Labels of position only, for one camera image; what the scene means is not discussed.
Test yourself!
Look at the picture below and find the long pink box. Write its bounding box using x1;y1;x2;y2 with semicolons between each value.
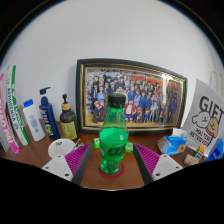
0;73;21;155

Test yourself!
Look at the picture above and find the small patterned packet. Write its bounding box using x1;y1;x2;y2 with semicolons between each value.
183;153;200;167

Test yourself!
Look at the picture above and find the long green and white box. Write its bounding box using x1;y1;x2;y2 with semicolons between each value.
6;64;30;147

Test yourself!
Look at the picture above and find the dark framed group picture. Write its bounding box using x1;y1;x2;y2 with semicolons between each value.
75;58;188;135

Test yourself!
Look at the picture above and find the white bottle with blue cap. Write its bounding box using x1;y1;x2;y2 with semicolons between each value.
22;98;46;143

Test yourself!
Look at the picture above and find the patterned ceramic mug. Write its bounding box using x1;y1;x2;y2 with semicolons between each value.
47;138;84;159

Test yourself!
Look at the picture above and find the dark blue pump bottle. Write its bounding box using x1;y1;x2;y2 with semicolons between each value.
38;86;61;141

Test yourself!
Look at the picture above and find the small puzzle cube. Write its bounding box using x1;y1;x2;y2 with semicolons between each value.
193;144;207;161

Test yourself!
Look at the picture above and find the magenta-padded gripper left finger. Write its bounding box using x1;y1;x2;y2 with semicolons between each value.
41;142;93;186

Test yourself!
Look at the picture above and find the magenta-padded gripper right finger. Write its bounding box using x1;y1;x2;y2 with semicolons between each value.
132;143;184;186

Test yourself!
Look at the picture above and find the green plastic drink bottle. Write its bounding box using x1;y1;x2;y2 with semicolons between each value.
98;93;130;176

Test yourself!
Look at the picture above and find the white paper gift bag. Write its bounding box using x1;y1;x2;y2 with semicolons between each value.
182;70;224;158

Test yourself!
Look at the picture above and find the brown pump bottle yellow label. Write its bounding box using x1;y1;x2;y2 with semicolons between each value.
59;93;79;141

